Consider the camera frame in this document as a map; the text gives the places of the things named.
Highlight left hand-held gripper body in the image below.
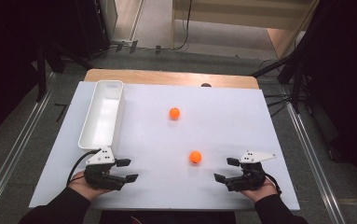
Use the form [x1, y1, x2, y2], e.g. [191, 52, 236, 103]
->
[83, 147, 128, 191]

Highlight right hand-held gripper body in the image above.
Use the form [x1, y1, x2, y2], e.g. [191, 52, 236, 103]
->
[226, 150, 277, 192]

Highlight orange ball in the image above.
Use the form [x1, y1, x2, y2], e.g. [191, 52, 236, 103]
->
[169, 106, 181, 120]
[188, 150, 203, 165]

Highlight white plastic bin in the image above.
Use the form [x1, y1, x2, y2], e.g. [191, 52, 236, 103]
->
[77, 79, 127, 152]

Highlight person's right hand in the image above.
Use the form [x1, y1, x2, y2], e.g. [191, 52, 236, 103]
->
[240, 177, 279, 203]

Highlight person's left hand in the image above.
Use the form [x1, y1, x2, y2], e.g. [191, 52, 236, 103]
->
[68, 170, 112, 202]

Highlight wooden table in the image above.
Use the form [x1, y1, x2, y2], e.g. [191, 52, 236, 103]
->
[83, 68, 260, 91]

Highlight black tripod stand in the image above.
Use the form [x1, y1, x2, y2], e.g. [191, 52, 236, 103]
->
[34, 40, 93, 103]
[251, 46, 305, 115]

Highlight black cabinet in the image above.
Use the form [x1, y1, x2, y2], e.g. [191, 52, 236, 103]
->
[73, 0, 112, 60]

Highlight light wooden platform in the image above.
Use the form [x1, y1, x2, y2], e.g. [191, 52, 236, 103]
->
[171, 0, 320, 60]

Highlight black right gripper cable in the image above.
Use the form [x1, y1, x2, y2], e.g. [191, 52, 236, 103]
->
[263, 172, 282, 196]

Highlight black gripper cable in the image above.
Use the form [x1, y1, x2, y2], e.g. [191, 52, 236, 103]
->
[66, 148, 102, 186]
[263, 172, 282, 196]

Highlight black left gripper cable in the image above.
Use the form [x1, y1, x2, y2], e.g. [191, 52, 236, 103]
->
[66, 148, 102, 186]

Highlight metal floor rail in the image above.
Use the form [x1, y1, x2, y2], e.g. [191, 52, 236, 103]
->
[0, 72, 58, 223]
[282, 92, 347, 224]

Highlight black floor cables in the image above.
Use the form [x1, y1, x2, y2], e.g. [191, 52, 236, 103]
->
[263, 91, 294, 119]

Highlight hanging black cable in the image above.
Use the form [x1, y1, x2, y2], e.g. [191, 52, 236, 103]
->
[170, 0, 194, 51]

